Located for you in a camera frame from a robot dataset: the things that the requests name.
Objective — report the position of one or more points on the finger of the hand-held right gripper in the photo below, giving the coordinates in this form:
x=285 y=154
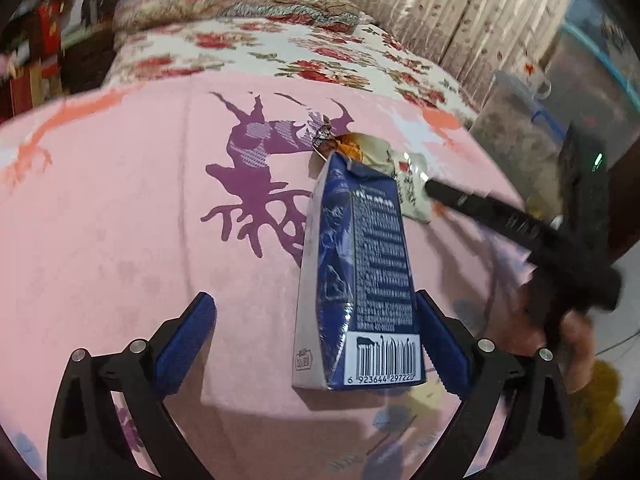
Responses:
x=490 y=210

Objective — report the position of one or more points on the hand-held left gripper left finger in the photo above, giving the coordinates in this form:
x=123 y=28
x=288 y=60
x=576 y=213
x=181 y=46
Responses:
x=185 y=345

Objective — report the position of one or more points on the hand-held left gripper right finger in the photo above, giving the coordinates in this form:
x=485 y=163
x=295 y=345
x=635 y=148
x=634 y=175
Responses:
x=442 y=345

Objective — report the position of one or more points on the white printed snack bag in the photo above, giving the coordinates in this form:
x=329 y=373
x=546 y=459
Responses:
x=405 y=180

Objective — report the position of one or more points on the blue milk carton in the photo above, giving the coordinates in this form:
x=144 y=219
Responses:
x=370 y=270

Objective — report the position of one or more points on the person's right hand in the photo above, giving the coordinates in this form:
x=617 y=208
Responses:
x=580 y=355

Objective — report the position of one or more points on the white mug red star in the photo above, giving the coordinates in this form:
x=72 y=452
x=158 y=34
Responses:
x=536 y=80

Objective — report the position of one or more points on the pink printed bedsheet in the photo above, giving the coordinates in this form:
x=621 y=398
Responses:
x=125 y=210

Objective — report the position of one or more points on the large clear box teal lid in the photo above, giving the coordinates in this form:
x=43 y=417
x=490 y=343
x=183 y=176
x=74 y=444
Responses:
x=595 y=70

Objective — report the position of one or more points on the beige leaf-print curtain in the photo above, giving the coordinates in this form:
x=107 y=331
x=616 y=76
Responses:
x=450 y=15

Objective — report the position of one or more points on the red floral quilt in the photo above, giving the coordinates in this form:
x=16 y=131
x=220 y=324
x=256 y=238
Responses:
x=280 y=50

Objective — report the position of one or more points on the dark wooden nightstand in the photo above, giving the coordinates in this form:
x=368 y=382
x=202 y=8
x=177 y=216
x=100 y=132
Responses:
x=90 y=60

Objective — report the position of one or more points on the stack of red cartons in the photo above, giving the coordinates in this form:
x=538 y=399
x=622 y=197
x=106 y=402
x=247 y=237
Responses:
x=30 y=60

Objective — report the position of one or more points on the striped floral pillow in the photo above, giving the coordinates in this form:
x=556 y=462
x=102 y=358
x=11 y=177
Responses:
x=225 y=0

